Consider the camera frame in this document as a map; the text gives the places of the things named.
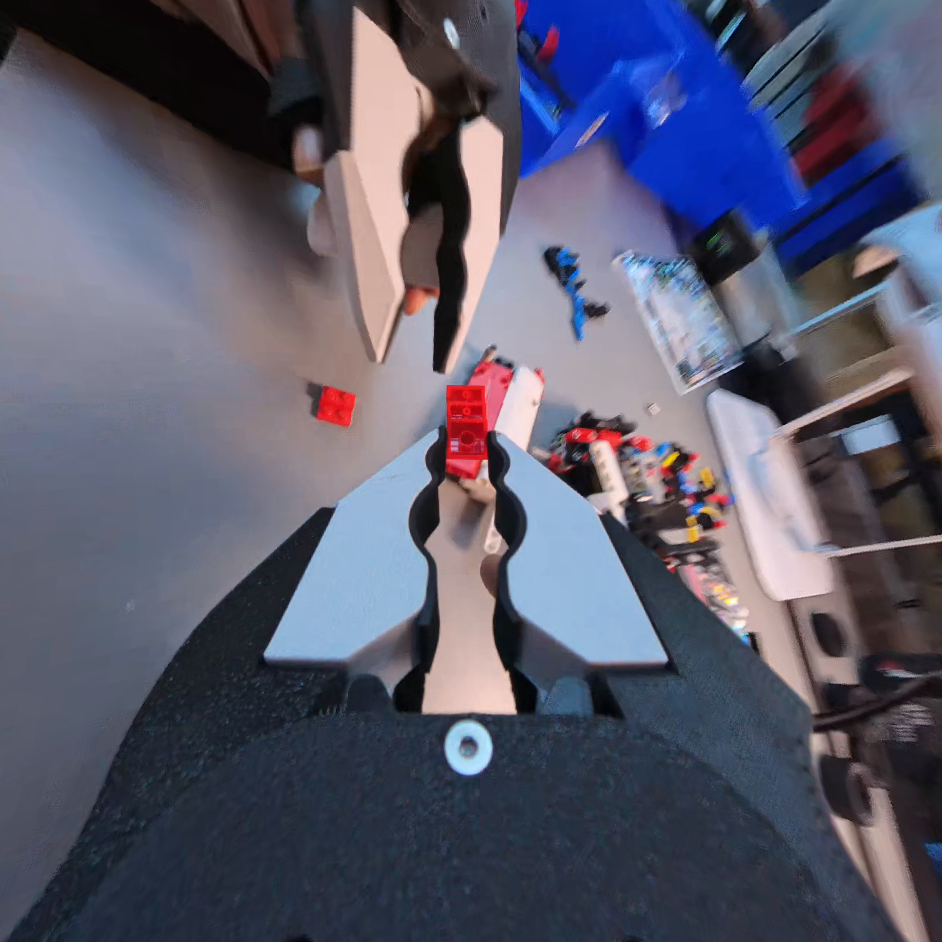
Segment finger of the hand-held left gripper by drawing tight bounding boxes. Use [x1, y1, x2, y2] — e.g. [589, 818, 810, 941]
[427, 118, 510, 373]
[324, 7, 435, 364]

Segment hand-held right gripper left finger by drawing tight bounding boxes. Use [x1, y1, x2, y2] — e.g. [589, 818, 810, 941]
[263, 429, 444, 684]

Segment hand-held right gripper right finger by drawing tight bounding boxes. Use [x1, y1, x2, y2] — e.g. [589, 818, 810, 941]
[486, 433, 671, 684]

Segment red lego slope brick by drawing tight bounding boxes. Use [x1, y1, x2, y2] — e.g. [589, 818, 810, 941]
[445, 385, 489, 479]

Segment holographic sticker sheet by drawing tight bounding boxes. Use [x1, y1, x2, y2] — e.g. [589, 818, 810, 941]
[612, 250, 744, 394]

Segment blue and black lego pieces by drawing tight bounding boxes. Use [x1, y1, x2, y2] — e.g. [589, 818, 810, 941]
[543, 245, 612, 341]

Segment lego race car model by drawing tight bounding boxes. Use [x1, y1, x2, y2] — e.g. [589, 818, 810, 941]
[548, 411, 752, 634]

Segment red white lego panel assembly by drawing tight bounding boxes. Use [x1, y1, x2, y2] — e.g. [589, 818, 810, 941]
[467, 346, 546, 450]

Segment black lego tire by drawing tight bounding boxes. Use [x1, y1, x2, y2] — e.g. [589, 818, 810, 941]
[818, 754, 877, 825]

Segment person's left hand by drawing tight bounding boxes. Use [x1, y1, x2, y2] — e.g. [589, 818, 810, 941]
[290, 124, 326, 185]

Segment blue plastic bin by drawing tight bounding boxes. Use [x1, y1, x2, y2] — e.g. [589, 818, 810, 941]
[515, 0, 807, 214]

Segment white book stand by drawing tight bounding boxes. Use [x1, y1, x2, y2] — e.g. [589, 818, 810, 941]
[705, 389, 840, 603]

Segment black digital timer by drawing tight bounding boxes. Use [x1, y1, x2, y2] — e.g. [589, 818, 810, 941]
[692, 213, 766, 281]

